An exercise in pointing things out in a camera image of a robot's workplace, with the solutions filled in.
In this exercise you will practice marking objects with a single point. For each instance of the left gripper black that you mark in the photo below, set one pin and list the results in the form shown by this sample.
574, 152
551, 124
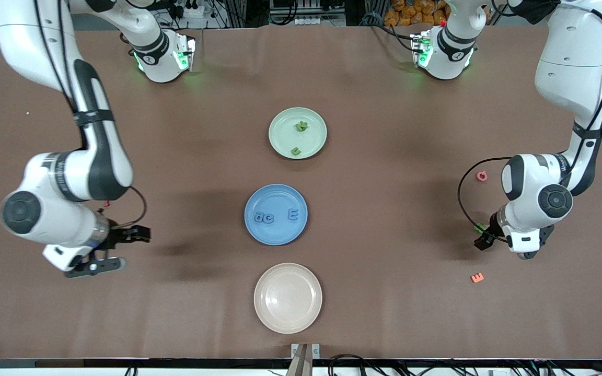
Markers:
490, 233

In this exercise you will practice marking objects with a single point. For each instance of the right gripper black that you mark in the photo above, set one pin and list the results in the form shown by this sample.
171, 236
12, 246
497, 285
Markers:
118, 235

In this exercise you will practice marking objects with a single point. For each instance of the blue foam letter Q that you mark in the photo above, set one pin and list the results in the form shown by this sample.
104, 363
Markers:
259, 216

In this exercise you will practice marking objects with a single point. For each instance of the blue foam letter G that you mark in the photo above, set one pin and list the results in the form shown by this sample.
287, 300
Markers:
268, 218

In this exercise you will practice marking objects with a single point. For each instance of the blue foam letter E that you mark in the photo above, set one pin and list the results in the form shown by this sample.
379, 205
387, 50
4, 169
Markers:
293, 214

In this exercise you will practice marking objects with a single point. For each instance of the green foam letter N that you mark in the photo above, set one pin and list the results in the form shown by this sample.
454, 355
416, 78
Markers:
299, 125

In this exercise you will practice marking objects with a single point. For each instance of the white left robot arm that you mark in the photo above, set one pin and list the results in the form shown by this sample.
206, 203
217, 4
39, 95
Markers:
567, 62

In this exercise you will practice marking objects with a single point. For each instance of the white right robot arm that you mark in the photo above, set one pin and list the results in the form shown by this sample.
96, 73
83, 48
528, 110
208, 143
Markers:
66, 224

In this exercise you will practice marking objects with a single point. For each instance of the orange foam letter E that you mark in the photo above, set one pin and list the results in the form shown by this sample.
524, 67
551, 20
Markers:
477, 278

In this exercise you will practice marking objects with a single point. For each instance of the pink foam letter Q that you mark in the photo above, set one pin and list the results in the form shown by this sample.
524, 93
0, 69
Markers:
482, 176

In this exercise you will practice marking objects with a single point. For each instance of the blue plate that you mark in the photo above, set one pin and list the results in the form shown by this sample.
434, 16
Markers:
276, 232

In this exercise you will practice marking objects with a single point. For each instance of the beige plate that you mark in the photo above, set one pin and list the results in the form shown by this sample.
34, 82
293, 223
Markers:
288, 298

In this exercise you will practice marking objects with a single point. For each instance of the pale green plate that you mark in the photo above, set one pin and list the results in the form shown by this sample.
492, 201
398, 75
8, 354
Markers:
285, 138

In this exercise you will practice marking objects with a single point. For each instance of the white power strip with plugs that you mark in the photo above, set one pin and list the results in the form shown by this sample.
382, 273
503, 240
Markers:
196, 11

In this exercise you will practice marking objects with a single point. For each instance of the orange object pile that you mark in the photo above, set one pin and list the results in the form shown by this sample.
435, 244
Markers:
411, 13

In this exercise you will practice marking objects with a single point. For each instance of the long white power strip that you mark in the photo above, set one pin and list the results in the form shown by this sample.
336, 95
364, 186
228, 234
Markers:
311, 21

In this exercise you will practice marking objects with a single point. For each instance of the grey metal bracket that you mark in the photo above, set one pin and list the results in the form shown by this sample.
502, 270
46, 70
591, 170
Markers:
315, 351

